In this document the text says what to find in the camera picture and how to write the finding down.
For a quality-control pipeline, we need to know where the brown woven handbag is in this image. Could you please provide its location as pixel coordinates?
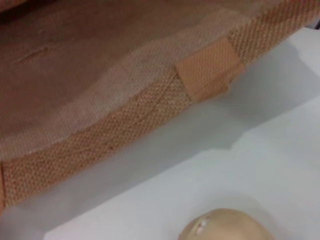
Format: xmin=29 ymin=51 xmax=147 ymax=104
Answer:
xmin=0 ymin=0 xmax=320 ymax=211

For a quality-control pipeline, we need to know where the egg yolk pastry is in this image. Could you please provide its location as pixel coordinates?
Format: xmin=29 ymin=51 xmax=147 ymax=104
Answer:
xmin=176 ymin=207 xmax=276 ymax=240

